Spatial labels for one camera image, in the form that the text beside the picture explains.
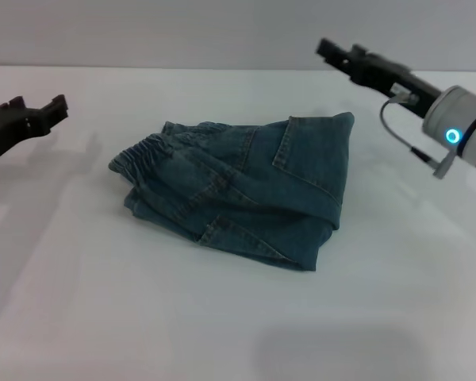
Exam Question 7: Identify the blue denim shorts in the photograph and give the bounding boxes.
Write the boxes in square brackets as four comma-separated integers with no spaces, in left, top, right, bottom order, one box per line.
[109,112,356,273]

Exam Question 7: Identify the grey right arm cable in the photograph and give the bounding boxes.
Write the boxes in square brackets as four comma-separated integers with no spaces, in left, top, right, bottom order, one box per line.
[378,92,458,179]

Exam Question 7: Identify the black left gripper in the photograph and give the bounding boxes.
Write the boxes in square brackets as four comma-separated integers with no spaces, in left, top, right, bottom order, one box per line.
[0,94,70,164]

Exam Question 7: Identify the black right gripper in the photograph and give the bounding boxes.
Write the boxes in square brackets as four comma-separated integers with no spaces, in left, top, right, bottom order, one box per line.
[316,37,446,119]

